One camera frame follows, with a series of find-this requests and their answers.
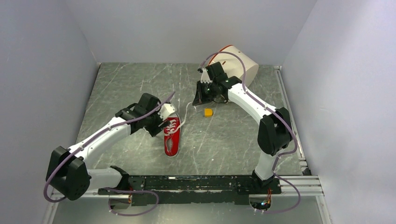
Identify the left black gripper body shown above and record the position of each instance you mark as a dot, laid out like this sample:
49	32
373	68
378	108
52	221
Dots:
153	119

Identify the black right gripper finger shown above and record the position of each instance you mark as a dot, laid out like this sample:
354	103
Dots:
208	100
199	95

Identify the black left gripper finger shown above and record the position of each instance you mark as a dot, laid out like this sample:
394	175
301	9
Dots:
164	124
154	131

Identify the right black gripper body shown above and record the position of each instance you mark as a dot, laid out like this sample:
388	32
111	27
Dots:
209	90

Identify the red canvas sneaker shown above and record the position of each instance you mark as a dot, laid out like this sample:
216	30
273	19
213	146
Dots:
172	135

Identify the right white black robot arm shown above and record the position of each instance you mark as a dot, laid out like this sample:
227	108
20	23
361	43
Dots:
273	134

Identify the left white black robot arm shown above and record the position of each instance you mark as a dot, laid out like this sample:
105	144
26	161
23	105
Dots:
70	169

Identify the small yellow cube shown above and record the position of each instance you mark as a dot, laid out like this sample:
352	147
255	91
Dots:
208	112

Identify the white cylindrical container orange rim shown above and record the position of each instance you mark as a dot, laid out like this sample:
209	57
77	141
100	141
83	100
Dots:
233	67

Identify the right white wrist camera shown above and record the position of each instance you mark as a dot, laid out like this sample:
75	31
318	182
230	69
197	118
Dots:
205	79

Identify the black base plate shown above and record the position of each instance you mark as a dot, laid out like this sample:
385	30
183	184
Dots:
164	189

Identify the aluminium frame rail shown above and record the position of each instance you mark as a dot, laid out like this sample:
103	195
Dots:
299	186

